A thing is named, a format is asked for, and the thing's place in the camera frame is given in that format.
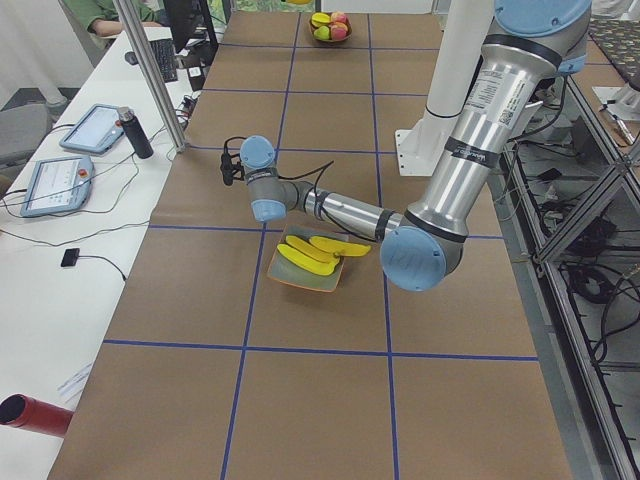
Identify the yellow banana front bottom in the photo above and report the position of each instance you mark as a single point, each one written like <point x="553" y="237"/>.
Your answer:
<point x="339" y="248"/>

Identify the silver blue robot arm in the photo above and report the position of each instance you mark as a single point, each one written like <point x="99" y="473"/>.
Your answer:
<point x="491" y="59"/>

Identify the grey square plate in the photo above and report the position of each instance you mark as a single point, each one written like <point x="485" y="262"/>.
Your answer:
<point x="284" y="271"/>

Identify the woven wicker fruit basket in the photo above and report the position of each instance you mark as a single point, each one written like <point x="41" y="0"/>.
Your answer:
<point x="312" y="28"/>

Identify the black water bottle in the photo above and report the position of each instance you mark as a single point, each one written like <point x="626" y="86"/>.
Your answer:
<point x="134" y="132"/>

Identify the green pear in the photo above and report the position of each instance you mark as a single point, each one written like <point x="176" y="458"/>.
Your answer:
<point x="322" y="33"/>

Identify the red apple lower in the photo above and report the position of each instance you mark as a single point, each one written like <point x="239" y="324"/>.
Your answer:
<point x="339" y="31"/>

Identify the red apple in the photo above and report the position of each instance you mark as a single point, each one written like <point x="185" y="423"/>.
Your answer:
<point x="339" y="31"/>
<point x="339" y="17"/>

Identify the red apple upper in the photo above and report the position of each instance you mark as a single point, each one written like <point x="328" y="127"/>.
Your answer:
<point x="339" y="17"/>

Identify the black keyboard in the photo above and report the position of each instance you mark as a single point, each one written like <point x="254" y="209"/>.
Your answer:
<point x="164" y="54"/>

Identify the teach pendant far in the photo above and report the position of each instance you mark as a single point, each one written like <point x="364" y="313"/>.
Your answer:
<point x="96" y="132"/>

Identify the teach pendant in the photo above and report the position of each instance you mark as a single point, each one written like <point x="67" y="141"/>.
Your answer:
<point x="96" y="132"/>
<point x="58" y="185"/>

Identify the small black puck device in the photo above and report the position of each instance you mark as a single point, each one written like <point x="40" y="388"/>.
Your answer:
<point x="70" y="257"/>

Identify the black computer monitor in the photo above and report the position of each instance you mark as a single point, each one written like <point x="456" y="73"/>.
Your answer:
<point x="185" y="17"/>

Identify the teach pendant near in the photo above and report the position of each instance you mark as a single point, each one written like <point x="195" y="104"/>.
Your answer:
<point x="58" y="185"/>

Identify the seated person green shirt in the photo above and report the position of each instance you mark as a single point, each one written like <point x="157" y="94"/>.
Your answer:
<point x="101" y="18"/>

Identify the red cylinder bottle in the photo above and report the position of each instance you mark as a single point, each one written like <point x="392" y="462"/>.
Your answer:
<point x="24" y="412"/>

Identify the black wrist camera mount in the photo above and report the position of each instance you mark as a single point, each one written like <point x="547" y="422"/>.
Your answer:
<point x="231" y="168"/>

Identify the aluminium frame post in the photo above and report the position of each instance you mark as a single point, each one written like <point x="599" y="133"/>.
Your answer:
<point x="141" y="46"/>

